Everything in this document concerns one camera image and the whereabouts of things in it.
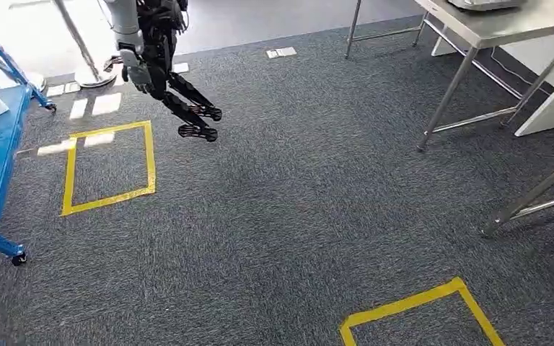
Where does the black humanoid robot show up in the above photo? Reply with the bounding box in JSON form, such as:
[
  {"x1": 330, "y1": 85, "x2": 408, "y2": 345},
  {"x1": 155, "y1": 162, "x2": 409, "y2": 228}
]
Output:
[{"x1": 102, "y1": 0, "x2": 223, "y2": 143}]

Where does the grey device on table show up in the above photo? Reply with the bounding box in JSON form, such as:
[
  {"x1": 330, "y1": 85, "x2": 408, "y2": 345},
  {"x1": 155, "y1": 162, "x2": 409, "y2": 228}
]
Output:
[{"x1": 447, "y1": 0, "x2": 527, "y2": 12}]

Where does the steel frame table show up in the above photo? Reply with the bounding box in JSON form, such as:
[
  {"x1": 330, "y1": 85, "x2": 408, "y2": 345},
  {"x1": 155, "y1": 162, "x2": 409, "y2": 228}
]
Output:
[{"x1": 344, "y1": 0, "x2": 554, "y2": 153}]

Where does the steel pole with round base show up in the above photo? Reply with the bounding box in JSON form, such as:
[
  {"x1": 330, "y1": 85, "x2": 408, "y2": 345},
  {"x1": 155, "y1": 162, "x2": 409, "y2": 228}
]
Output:
[{"x1": 52, "y1": 0, "x2": 115, "y2": 89}]

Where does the yellow floor tape square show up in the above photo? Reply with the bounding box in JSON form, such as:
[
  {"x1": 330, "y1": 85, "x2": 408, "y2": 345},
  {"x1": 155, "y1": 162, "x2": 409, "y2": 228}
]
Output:
[{"x1": 340, "y1": 277, "x2": 505, "y2": 346}]

